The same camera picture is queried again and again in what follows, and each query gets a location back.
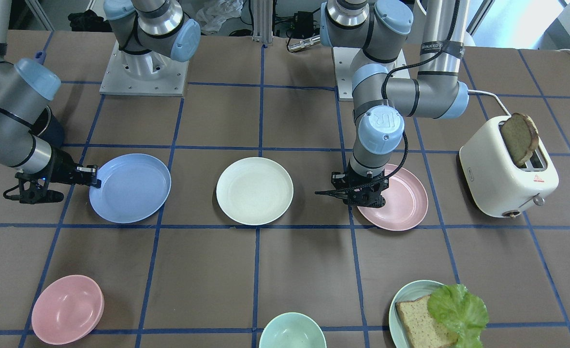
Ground mint green bowl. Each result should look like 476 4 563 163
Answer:
258 312 327 348

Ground pink plate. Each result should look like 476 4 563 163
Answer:
358 168 428 232

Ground aluminium frame post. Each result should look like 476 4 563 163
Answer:
248 0 276 47

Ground pink bowl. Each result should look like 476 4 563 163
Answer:
31 275 105 345

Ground mint green plate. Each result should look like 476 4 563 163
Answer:
389 280 445 348

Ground white plate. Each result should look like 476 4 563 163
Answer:
216 157 294 226

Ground green lettuce leaf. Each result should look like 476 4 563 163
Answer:
427 284 489 348

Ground white toaster power cable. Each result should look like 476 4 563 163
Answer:
467 89 510 117

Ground bread slice in toaster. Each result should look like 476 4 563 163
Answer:
500 113 540 168

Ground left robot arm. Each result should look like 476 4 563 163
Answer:
320 0 469 208

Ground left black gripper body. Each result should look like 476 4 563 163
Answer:
331 165 389 206

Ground bread slice on plate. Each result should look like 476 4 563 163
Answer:
395 294 458 348

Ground dark blue cooking pot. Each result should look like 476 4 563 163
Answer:
29 106 65 148

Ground white toaster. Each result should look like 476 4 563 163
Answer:
459 116 559 218

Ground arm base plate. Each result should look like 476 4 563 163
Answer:
332 46 406 101
99 43 189 97

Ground blue plate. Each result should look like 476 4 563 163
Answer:
89 153 172 223

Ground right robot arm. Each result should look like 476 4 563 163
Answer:
0 0 202 204

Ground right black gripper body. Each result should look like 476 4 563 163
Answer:
3 150 85 204

